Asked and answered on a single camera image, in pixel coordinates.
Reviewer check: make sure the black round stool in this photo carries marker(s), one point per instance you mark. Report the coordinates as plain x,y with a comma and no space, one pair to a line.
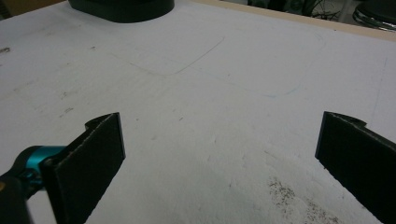
378,14

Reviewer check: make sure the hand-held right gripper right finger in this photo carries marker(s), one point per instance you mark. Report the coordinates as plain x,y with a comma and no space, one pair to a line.
358,161

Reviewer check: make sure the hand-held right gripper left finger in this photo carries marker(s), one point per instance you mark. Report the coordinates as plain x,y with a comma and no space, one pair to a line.
90,168

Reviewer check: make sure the black rack with oval base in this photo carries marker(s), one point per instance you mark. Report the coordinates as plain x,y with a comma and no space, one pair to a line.
124,11

